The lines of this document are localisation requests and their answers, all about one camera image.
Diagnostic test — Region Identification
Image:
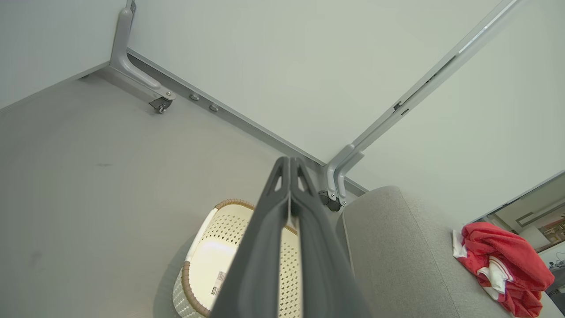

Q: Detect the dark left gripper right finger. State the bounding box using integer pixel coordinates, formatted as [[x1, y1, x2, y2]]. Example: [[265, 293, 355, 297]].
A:
[[290, 157, 372, 318]]

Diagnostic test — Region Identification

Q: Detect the grey fabric sofa cushion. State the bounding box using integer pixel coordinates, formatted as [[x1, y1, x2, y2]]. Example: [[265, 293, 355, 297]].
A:
[[336, 185, 565, 318]]

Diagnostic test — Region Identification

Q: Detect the black caster wheel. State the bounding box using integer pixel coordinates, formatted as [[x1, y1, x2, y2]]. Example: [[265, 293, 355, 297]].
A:
[[149, 97, 173, 114], [318, 190, 342, 212]]

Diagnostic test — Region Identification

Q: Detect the grey partition foot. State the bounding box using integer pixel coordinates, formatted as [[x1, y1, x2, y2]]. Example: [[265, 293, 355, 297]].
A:
[[334, 151, 365, 207], [324, 144, 355, 201], [109, 0, 176, 101]]

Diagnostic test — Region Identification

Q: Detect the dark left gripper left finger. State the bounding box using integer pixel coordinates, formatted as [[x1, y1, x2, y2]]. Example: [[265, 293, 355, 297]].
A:
[[209, 157, 291, 318]]

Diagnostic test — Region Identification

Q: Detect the red garment with white collar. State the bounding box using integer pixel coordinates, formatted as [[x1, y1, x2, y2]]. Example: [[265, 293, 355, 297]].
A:
[[476, 257, 544, 318]]

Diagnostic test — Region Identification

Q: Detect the red garment with white trim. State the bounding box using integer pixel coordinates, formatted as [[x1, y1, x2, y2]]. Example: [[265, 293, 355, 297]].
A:
[[452, 222, 555, 290]]

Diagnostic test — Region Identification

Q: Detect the white perforated laundry basket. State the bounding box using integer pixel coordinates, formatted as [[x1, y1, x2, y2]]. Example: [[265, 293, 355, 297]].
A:
[[172, 199, 309, 318]]

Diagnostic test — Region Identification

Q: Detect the white paper label sticker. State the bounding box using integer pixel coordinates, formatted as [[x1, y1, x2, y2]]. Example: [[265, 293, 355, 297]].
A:
[[211, 270, 227, 295]]

